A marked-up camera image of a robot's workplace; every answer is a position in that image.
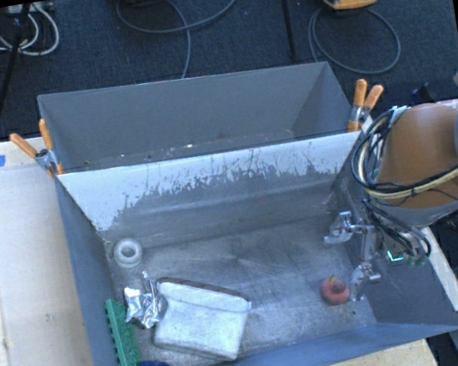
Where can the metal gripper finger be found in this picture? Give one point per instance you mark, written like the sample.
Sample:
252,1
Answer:
360,279
342,226

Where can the red toy fruit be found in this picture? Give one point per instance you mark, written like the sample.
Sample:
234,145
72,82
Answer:
332,293

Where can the white cloth pouch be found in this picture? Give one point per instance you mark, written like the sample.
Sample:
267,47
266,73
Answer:
202,319

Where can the grey metal bin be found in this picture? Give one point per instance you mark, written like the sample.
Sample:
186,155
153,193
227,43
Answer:
208,111

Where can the crumpled silver foil packet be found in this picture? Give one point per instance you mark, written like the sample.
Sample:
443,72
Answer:
145,307

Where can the clear tape roll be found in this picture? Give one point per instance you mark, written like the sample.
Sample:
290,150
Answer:
122,261

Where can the dark green flat block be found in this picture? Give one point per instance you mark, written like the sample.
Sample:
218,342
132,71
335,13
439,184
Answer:
124,338

